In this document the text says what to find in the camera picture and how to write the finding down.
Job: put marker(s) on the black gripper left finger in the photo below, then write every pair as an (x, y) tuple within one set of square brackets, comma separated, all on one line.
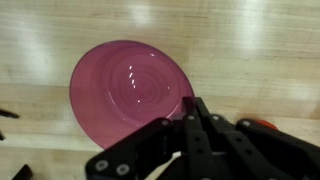
[(137, 155)]

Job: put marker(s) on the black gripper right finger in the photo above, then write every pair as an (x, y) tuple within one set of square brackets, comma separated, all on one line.
[(215, 149)]

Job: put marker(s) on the purple plastic bowl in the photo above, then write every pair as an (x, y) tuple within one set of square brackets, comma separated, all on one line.
[(120, 86)]

